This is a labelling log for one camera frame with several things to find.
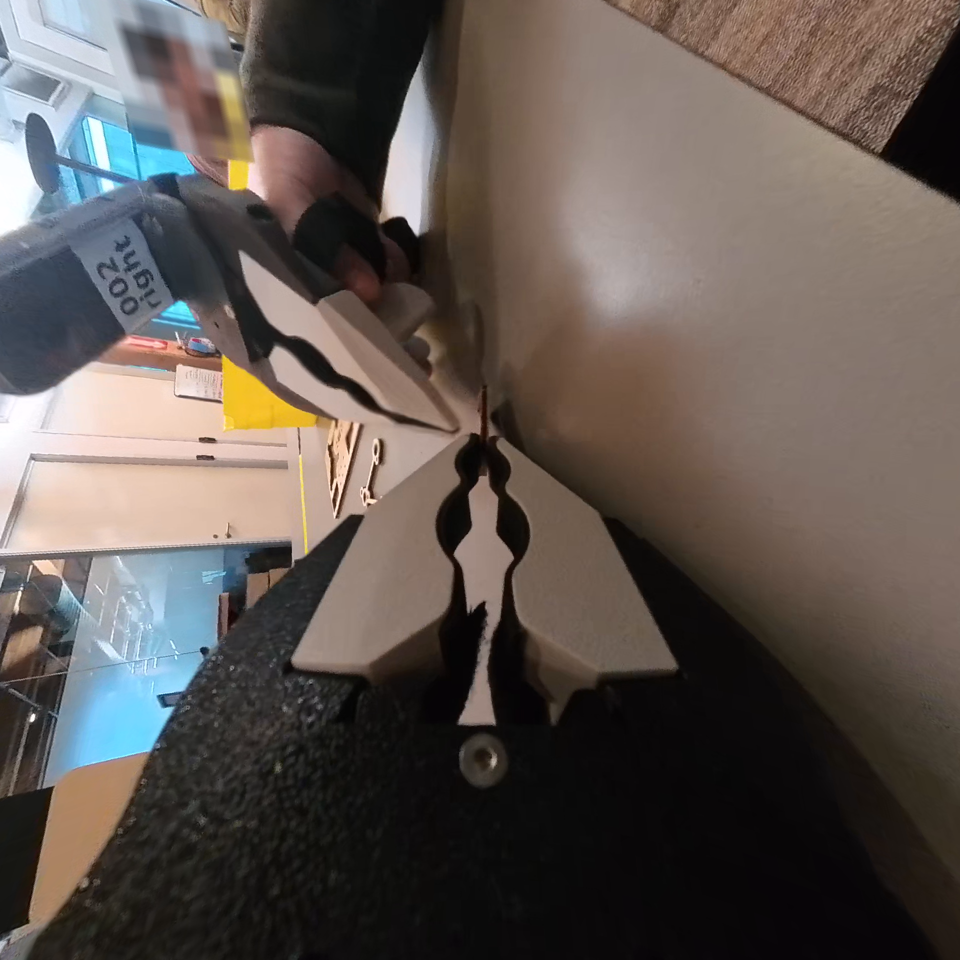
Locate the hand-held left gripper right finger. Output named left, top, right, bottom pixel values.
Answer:
left=487, top=435, right=681, bottom=726

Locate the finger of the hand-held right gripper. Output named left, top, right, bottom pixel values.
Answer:
left=237, top=249, right=462, bottom=434
left=257, top=345, right=445, bottom=435

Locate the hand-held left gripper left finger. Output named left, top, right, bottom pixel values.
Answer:
left=291, top=433, right=481, bottom=723

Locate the triangular wooden frame part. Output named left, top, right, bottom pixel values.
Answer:
left=358, top=438, right=385, bottom=508

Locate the star-cutout wooden parts sheet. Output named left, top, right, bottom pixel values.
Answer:
left=324, top=420, right=362, bottom=519

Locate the person's right hand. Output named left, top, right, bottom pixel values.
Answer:
left=247, top=123, right=393, bottom=301

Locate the yellow plastic bin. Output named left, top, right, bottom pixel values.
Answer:
left=221, top=161, right=325, bottom=432

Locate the white paper notice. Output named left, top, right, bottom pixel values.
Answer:
left=174, top=363, right=226, bottom=403

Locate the black floor lamp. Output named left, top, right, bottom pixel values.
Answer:
left=24, top=112, right=151, bottom=196

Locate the glass window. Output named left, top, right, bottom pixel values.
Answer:
left=0, top=540, right=294, bottom=796

